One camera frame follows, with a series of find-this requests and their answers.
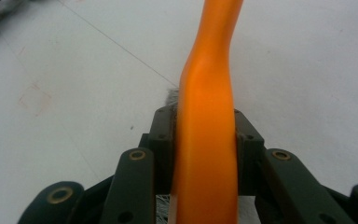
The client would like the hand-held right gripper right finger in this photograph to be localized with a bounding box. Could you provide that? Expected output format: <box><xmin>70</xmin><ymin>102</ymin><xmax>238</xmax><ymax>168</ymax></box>
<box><xmin>233</xmin><ymin>107</ymin><xmax>267</xmax><ymax>198</ymax></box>

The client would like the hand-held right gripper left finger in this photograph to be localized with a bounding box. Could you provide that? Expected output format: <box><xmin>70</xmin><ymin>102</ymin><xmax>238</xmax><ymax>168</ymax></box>
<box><xmin>139</xmin><ymin>105</ymin><xmax>179</xmax><ymax>196</ymax></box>

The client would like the orange-handled grey brush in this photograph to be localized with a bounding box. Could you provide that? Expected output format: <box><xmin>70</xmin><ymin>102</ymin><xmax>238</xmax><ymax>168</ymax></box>
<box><xmin>154</xmin><ymin>0</ymin><xmax>245</xmax><ymax>224</ymax></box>

